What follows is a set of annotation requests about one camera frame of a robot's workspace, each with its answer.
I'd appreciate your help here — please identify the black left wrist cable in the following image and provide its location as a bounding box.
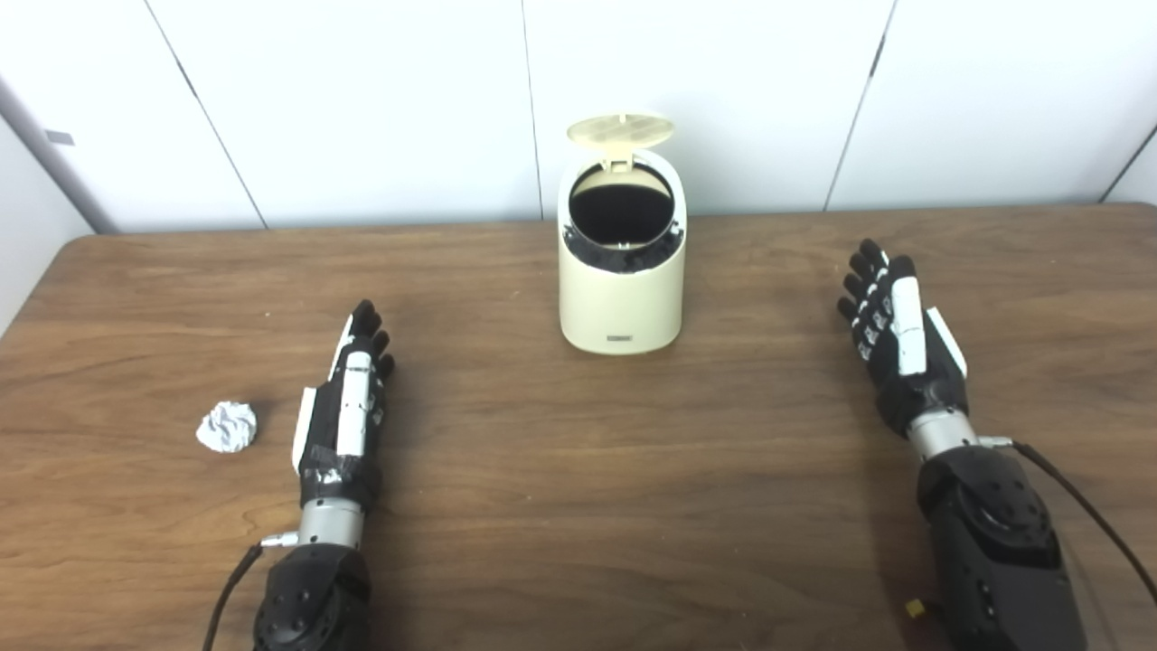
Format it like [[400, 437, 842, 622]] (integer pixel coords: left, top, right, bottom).
[[201, 532, 299, 651]]

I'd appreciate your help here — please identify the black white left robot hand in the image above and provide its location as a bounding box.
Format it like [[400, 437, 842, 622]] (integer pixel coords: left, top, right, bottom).
[[291, 299, 396, 512]]

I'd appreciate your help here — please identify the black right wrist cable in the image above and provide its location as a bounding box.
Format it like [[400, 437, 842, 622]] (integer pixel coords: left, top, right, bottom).
[[978, 436, 1157, 605]]

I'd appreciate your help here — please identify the white paper ball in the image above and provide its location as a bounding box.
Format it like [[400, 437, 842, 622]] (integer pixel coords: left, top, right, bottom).
[[195, 401, 259, 454]]

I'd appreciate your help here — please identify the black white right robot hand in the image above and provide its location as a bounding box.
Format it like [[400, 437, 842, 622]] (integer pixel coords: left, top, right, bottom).
[[836, 239, 970, 441]]

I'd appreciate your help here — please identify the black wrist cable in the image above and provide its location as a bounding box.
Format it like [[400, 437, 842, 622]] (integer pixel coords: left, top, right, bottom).
[[978, 436, 1157, 605], [201, 532, 299, 651]]

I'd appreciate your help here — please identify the cream-colored lidded bin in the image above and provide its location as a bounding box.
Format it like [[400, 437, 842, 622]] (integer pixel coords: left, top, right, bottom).
[[558, 112, 688, 355]]

